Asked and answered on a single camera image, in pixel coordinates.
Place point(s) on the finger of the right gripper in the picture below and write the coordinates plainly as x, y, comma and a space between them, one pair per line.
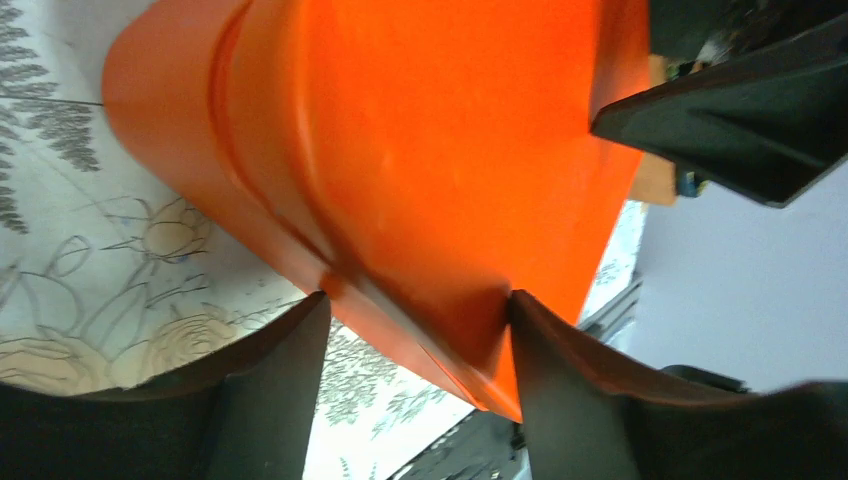
767, 125

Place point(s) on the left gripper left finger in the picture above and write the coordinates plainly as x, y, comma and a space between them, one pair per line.
242, 412

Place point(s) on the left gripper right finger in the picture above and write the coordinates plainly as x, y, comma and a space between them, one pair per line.
591, 412

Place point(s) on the orange chocolate box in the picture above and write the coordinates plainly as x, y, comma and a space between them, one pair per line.
176, 101

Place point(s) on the orange box lid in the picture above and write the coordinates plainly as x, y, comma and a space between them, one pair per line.
438, 154

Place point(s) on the wooden compartment organizer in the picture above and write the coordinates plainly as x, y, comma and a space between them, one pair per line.
659, 181

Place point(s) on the floral table mat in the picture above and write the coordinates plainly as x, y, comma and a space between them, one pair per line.
109, 277

